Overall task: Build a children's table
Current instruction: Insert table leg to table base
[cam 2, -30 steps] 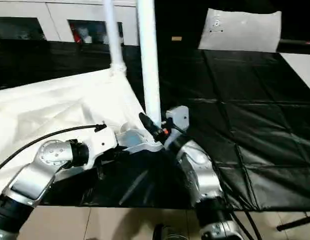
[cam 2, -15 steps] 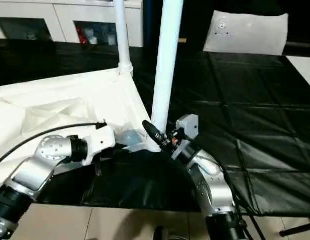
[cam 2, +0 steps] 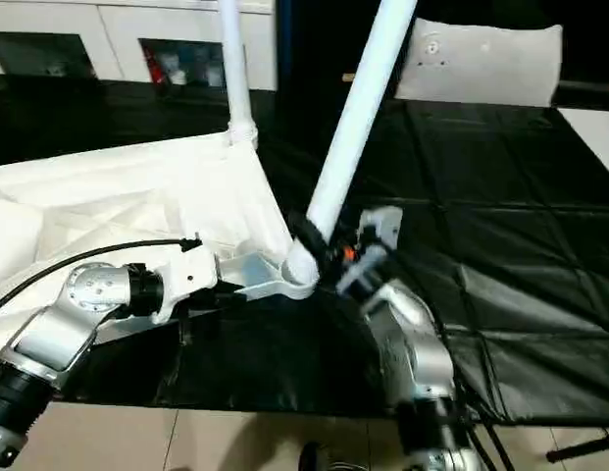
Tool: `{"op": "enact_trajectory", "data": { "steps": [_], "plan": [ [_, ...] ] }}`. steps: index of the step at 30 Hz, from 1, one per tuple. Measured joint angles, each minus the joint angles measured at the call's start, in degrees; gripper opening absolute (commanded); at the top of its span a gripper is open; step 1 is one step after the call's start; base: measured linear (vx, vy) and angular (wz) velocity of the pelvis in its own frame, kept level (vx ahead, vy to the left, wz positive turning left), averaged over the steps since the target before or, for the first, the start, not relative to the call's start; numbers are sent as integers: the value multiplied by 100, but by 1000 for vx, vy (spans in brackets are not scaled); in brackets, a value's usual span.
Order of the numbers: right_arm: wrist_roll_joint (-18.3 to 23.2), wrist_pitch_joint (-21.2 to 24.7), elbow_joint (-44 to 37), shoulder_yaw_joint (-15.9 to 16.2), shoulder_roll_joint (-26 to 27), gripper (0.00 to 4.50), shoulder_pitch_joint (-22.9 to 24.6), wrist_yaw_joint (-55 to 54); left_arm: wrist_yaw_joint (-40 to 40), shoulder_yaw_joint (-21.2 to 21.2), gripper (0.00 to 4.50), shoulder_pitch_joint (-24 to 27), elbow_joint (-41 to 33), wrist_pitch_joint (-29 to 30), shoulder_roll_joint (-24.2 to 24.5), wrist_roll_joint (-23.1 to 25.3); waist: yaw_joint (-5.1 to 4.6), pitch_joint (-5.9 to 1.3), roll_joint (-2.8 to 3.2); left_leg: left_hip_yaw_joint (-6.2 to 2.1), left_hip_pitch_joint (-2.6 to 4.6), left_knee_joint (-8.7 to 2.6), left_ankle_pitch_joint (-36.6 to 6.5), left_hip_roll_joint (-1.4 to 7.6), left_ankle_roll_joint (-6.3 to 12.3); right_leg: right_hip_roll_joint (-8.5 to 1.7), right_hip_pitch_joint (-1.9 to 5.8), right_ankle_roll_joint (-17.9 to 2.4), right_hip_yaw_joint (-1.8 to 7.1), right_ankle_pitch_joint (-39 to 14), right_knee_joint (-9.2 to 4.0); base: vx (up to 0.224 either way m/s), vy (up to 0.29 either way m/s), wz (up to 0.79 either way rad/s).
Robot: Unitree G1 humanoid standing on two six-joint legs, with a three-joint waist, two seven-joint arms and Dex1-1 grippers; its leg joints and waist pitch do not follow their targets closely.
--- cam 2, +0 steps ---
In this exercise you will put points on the red packet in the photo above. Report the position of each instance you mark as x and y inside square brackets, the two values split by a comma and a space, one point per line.
[154, 66]

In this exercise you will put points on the black metal stand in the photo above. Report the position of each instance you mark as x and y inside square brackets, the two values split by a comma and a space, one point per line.
[583, 447]

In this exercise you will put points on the black work mat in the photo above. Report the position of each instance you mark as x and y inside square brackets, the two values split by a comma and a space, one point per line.
[505, 196]

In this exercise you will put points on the white cabinet with glass doors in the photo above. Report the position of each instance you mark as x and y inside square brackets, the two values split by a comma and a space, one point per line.
[113, 24]

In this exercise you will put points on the white plastic table leg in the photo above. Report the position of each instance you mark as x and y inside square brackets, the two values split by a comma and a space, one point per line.
[363, 98]
[238, 64]

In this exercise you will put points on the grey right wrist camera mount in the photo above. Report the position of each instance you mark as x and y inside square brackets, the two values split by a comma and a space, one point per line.
[377, 230]

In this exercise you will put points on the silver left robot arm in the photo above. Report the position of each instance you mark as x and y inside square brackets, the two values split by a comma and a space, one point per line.
[88, 289]

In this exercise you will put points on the black cabinet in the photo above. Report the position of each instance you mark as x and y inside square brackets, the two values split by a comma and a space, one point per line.
[323, 44]

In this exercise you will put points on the white sheet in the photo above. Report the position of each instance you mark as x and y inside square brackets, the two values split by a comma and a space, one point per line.
[593, 137]

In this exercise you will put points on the white chair back panel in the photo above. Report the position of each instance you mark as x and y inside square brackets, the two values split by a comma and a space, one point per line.
[480, 64]

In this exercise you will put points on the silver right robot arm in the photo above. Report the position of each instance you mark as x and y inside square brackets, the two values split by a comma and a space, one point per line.
[417, 343]

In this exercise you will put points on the white plastic table top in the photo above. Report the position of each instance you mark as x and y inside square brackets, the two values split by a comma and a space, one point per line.
[113, 196]

